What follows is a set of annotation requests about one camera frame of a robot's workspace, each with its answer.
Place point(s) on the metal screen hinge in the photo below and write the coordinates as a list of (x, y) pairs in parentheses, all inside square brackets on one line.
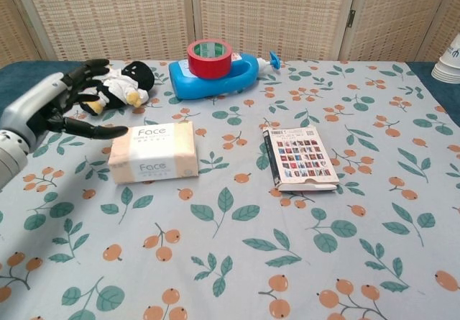
[(351, 18)]

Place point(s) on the black white plush doll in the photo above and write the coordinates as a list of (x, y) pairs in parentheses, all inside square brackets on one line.
[(122, 82)]

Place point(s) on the beige woven folding screen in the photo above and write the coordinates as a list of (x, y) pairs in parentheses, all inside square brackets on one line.
[(108, 18)]

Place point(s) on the white paper cup stack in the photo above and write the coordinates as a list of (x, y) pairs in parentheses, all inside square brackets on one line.
[(449, 68)]

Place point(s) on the floral tablecloth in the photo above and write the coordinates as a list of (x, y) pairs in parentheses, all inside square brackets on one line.
[(251, 226)]

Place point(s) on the red tape roll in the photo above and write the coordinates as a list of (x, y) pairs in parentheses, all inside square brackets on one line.
[(210, 68)]

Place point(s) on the blue pump detergent bottle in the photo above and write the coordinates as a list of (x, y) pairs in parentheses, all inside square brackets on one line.
[(215, 87)]

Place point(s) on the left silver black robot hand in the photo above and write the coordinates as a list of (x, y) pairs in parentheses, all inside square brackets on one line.
[(32, 104)]

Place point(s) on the white paper packet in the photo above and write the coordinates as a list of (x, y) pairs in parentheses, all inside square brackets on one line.
[(154, 154)]

